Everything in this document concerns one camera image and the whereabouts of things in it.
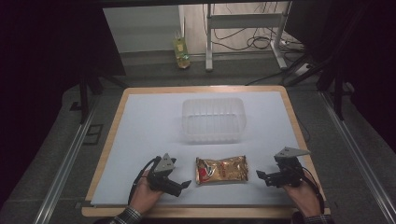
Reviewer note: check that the black metal stand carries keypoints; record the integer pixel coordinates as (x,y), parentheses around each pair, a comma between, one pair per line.
(338,96)
(84,96)

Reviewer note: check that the black floor bracket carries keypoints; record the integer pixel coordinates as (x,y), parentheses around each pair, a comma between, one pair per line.
(92,134)

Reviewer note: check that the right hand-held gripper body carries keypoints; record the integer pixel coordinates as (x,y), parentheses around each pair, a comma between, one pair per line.
(289,174)

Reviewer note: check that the silver metal floor rail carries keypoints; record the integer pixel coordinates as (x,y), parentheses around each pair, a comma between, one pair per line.
(358,155)
(67,161)

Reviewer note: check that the person's right hand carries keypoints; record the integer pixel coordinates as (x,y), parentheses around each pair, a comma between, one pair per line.
(306,199)

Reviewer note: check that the white power strip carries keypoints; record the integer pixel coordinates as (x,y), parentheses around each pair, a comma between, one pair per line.
(301,69)

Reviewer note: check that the clear plastic container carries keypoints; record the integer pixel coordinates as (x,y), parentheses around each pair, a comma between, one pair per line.
(213,121)

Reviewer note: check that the person's left hand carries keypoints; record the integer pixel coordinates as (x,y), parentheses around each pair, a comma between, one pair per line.
(144,196)

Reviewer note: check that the gold snack packet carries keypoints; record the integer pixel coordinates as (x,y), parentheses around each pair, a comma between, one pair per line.
(221,170)

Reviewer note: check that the yellow liquid bottle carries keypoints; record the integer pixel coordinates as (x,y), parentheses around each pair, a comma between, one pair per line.
(181,51)

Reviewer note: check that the white table mat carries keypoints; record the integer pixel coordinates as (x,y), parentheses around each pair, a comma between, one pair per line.
(149,130)

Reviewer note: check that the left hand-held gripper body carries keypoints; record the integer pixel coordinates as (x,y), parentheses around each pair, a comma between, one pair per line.
(162,174)

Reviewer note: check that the white metal desk frame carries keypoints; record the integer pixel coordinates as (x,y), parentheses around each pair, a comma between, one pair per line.
(243,21)

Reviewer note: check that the dark curtain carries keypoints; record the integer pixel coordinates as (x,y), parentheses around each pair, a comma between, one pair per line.
(46,46)
(367,56)

